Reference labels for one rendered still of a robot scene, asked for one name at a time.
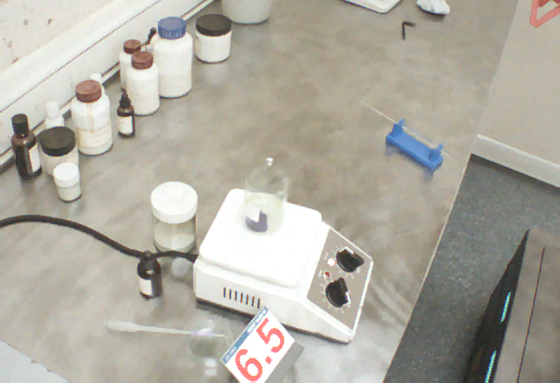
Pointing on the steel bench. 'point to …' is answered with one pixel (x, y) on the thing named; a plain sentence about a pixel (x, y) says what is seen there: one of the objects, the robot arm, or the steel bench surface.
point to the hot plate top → (294, 230)
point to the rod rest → (414, 147)
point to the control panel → (337, 278)
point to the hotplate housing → (272, 295)
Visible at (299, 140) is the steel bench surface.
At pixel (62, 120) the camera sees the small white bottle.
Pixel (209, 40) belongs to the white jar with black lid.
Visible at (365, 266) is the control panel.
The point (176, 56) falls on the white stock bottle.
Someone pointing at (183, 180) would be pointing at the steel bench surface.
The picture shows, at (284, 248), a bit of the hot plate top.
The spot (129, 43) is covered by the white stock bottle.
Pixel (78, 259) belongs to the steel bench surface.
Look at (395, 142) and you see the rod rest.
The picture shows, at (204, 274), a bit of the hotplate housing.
